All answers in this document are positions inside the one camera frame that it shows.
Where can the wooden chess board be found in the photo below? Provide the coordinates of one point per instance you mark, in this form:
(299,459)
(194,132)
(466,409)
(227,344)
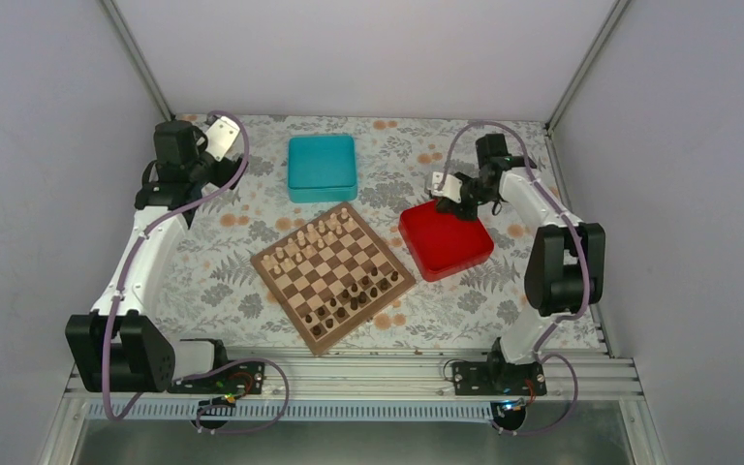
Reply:
(310,280)

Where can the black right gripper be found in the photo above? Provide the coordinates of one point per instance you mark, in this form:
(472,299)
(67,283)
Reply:
(468,215)

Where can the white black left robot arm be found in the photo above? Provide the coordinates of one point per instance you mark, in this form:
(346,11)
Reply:
(116,345)

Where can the aluminium corner post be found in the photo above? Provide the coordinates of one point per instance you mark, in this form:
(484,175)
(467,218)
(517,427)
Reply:
(603,36)
(135,55)

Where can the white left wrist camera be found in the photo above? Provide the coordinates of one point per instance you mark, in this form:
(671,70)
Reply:
(221,134)

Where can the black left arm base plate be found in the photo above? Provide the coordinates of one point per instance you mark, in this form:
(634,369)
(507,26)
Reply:
(238,380)

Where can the teal plastic box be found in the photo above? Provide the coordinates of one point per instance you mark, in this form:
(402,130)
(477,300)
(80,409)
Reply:
(322,168)

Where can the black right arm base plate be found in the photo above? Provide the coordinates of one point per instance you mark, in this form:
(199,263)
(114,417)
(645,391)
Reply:
(497,379)

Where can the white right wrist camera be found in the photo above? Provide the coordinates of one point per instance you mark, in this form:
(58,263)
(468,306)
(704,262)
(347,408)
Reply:
(445,186)

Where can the right aluminium corner post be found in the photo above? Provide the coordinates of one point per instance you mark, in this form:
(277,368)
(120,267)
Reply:
(603,36)

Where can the floral patterned table mat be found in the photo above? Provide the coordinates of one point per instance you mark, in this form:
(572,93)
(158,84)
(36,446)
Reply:
(212,289)

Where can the aluminium front rail frame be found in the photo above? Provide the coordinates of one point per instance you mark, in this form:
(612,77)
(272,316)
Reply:
(405,376)

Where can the red plastic tray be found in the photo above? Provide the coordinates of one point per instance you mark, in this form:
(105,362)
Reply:
(442,245)

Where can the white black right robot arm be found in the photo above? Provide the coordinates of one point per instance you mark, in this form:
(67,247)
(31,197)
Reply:
(565,270)

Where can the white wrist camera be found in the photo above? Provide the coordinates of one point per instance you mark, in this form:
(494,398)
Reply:
(221,134)
(445,186)

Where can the left aluminium corner post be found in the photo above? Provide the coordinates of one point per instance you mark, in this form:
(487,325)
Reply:
(135,55)

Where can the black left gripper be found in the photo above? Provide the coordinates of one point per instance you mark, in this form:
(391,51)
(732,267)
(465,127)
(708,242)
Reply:
(227,172)

